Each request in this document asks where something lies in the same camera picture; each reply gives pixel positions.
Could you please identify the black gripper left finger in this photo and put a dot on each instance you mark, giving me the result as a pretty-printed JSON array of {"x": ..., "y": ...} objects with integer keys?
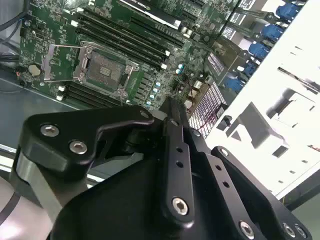
[{"x": 62, "y": 130}]

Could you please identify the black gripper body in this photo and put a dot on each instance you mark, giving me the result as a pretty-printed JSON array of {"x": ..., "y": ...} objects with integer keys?
[{"x": 112, "y": 212}]

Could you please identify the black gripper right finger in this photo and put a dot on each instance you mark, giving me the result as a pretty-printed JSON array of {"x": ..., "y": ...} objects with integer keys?
[{"x": 222, "y": 175}]

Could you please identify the metal socket cover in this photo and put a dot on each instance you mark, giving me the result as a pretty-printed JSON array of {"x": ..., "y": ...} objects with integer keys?
[{"x": 47, "y": 61}]

